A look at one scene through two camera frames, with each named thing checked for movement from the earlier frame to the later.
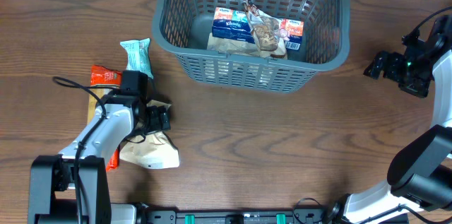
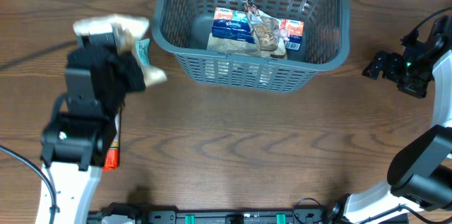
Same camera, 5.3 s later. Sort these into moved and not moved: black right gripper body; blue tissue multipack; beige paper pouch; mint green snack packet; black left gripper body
Moved: black left gripper body
Not moved: black right gripper body; blue tissue multipack; mint green snack packet; beige paper pouch
